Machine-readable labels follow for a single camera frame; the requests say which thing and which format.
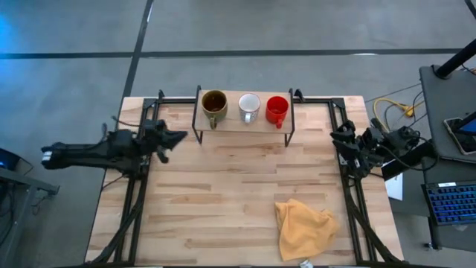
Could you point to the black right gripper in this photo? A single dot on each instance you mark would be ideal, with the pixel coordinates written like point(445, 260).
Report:
point(366, 149)

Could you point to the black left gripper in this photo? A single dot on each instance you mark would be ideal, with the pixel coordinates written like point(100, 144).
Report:
point(156, 136)

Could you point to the olive green glazed mug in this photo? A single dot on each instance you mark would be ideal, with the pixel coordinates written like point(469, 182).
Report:
point(214, 106)

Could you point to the red mug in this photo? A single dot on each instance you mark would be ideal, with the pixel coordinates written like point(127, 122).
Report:
point(277, 109)

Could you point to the white grey patterned mug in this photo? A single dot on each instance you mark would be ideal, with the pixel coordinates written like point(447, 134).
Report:
point(249, 107)

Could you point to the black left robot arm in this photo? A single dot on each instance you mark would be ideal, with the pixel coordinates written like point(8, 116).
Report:
point(93, 150)

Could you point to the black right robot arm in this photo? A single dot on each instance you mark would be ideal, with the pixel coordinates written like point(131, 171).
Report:
point(405, 147)

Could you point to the white paper sheet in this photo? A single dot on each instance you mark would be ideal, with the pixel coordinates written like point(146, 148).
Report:
point(395, 188)

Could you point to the yellow waffle cloth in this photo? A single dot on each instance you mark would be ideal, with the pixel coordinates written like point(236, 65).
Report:
point(303, 231)

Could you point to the grey side table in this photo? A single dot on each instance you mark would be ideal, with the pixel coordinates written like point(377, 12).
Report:
point(446, 97)

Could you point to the tablet with dark screen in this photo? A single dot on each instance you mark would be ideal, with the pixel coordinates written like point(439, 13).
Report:
point(463, 132)

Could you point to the backlit blue keyboard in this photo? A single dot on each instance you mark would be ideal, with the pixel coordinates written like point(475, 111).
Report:
point(451, 203)

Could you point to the black pole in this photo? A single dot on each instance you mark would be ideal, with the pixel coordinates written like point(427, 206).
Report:
point(455, 59)

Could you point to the dark grey cart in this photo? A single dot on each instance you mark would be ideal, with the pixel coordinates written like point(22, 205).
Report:
point(15, 186)

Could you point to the black aluminium table frame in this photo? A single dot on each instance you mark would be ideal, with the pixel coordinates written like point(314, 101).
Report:
point(349, 208)

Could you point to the wooden shelf with black frame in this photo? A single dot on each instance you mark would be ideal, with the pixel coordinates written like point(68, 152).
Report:
point(234, 124)

